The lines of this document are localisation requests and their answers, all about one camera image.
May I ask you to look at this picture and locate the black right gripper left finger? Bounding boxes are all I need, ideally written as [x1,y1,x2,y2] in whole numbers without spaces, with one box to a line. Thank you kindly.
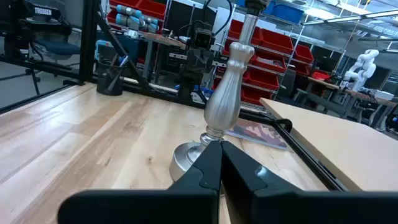
[57,140,223,224]

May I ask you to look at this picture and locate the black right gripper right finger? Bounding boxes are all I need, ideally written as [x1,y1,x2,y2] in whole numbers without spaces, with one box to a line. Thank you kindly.
[221,140,398,224]

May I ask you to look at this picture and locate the silver lamp stand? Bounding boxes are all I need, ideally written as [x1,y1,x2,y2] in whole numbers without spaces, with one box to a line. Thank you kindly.
[169,0,271,183]

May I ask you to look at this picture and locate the red plastic storage bin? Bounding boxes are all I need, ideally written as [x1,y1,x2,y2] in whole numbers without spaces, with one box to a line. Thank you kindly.
[228,19,262,46]
[241,86,274,105]
[261,28,295,54]
[242,68,280,91]
[136,0,167,19]
[253,52,287,74]
[312,70,331,81]
[294,45,315,65]

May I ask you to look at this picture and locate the light wooden desk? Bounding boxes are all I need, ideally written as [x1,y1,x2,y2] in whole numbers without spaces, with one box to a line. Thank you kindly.
[259,97,398,192]

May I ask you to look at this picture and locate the blue plastic storage bin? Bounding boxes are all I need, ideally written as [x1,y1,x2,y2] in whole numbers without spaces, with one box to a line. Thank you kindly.
[272,3,305,24]

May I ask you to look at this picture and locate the blue office chair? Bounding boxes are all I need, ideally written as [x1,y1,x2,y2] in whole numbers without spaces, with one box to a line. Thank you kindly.
[24,37,81,96]

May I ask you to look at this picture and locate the black Trossen branded equipment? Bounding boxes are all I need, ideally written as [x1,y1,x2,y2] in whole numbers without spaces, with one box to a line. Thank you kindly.
[0,0,74,63]

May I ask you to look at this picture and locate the metal wire shelf rack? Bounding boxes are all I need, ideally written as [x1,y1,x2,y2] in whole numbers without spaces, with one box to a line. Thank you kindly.
[214,6,315,106]

